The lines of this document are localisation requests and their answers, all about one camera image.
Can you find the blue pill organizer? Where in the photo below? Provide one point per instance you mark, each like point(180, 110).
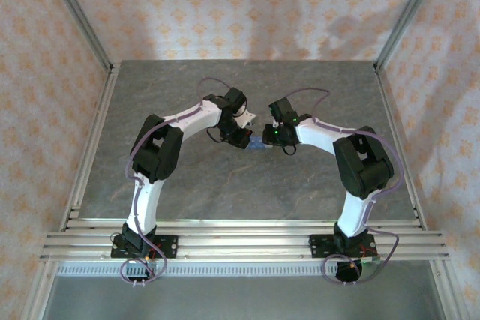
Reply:
point(258, 144)

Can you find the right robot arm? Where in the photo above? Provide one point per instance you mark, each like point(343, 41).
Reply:
point(363, 162)

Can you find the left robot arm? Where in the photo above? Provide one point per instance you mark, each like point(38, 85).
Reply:
point(153, 147)

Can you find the small green circuit board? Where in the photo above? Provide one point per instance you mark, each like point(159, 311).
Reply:
point(371, 261)

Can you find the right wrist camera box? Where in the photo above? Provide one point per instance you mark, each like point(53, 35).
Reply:
point(276, 124)

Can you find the aluminium side rail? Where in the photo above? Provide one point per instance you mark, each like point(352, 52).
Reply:
point(384, 91)
point(106, 91)

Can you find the aluminium mounting rail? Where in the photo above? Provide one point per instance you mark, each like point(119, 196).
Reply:
point(243, 245)

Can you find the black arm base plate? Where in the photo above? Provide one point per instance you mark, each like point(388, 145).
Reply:
point(170, 247)
point(317, 247)

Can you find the aluminium upright post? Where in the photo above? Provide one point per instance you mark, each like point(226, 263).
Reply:
point(407, 12)
point(78, 12)

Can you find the aluminium frame rail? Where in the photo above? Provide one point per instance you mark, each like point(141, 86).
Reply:
point(446, 290)
point(39, 290)

